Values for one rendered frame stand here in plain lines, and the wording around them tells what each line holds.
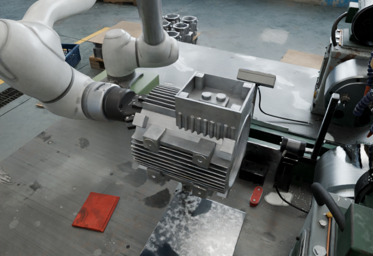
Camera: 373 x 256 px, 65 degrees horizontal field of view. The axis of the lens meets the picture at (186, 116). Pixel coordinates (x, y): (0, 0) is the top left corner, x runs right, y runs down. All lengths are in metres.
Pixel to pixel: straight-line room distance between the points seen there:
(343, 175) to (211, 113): 0.48
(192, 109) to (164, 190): 0.71
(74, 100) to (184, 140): 0.28
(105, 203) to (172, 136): 0.67
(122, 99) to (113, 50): 0.89
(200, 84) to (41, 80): 0.31
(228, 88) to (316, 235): 0.36
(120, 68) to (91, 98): 0.90
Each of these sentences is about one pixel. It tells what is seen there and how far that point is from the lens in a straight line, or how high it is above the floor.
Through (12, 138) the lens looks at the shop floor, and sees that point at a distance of 3.03.
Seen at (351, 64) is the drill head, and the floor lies 1.15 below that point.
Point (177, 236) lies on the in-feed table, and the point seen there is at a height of 0.92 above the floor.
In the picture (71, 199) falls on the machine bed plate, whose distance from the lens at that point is 1.24.
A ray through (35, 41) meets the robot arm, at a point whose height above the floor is 1.51.
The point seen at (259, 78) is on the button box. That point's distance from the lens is 1.37.
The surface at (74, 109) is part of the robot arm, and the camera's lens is 0.70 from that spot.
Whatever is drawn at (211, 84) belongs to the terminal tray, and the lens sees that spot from 0.59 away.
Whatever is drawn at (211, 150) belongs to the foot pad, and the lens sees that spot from 0.51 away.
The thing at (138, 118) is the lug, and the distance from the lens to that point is 0.56.
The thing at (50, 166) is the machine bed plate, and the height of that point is 0.80.
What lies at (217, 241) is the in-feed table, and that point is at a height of 0.92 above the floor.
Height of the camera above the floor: 1.72
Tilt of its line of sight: 37 degrees down
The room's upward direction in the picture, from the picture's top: straight up
